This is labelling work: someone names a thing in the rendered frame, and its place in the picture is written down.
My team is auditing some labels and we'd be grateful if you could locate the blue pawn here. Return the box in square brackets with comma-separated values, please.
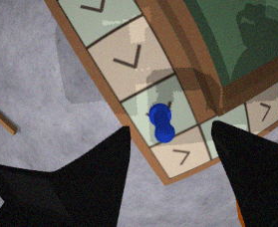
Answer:
[148, 103, 174, 142]

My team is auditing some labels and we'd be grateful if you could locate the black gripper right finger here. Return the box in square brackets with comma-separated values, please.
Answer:
[211, 120, 278, 227]

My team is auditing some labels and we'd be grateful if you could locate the thin wooden stick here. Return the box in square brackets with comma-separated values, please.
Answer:
[0, 113, 18, 134]

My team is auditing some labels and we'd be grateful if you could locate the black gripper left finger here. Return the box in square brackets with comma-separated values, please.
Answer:
[0, 126, 132, 227]

